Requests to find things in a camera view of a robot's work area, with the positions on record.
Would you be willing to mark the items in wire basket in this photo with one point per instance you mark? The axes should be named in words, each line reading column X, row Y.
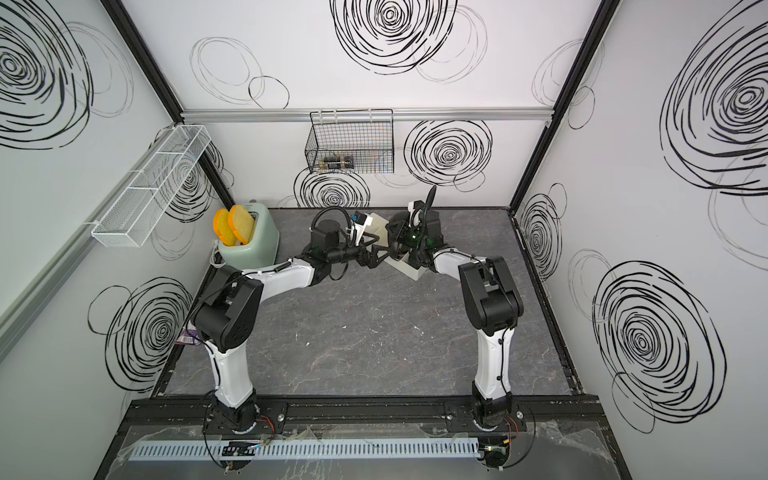
column 336, row 163

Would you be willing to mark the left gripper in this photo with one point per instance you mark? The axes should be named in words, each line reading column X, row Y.
column 370, row 261

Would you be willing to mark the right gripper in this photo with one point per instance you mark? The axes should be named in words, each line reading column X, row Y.
column 397, row 231

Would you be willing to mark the purple snack packet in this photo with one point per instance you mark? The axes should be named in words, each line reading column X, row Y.
column 188, row 337

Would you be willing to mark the left toast slice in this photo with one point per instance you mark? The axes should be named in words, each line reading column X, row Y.
column 222, row 229

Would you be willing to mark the white wire wall shelf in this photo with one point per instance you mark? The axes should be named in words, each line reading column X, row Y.
column 151, row 188

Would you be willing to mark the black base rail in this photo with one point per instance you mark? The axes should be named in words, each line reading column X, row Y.
column 274, row 414

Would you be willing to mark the grey slotted cable duct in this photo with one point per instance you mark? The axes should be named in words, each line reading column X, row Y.
column 304, row 449

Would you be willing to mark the black wire wall basket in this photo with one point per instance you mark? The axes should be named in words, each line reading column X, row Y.
column 366, row 134

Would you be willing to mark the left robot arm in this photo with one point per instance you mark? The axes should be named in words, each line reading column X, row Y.
column 225, row 319

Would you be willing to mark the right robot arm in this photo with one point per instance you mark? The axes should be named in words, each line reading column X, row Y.
column 491, row 299

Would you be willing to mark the toast slice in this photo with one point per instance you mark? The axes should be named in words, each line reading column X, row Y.
column 222, row 229
column 241, row 223

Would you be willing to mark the cream compartment storage tray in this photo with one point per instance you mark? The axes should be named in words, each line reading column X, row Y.
column 377, row 227

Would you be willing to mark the right toast slice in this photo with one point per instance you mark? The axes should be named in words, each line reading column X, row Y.
column 241, row 223

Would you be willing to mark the mint green toaster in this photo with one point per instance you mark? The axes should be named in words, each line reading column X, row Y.
column 261, row 250

